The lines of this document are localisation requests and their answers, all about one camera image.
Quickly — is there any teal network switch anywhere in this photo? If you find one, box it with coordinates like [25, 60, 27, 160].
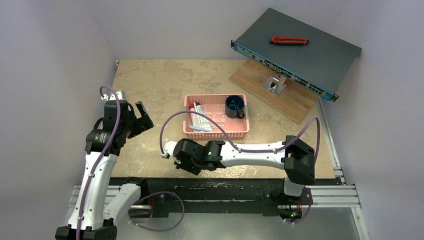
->
[231, 8, 362, 102]

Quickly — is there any red black utility knife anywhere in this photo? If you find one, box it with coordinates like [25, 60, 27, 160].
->
[269, 36, 310, 46]

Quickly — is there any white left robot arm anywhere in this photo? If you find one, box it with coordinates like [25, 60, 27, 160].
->
[55, 100, 154, 240]

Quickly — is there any red cap toothpaste tube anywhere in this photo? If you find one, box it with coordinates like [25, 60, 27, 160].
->
[188, 104, 202, 132]

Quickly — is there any pink perforated plastic basket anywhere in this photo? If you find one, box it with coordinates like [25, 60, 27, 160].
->
[182, 93, 250, 140]

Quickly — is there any wooden board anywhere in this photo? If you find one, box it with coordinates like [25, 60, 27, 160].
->
[229, 60, 319, 124]

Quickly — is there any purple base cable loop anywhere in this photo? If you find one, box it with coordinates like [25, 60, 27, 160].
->
[128, 191, 185, 233]

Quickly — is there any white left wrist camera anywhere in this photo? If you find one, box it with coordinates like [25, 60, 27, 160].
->
[100, 90, 126, 102]

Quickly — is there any grey metal bracket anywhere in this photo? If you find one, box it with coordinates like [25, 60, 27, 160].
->
[262, 75, 287, 96]

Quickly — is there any dark blue mug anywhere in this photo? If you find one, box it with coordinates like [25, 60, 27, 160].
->
[225, 95, 245, 119]

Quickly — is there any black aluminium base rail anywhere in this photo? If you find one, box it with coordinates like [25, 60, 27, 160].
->
[67, 177, 362, 220]

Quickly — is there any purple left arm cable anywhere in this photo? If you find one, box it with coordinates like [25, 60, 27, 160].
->
[75, 86, 122, 240]

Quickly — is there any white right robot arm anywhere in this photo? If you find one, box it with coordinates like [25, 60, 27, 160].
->
[163, 135, 316, 204]

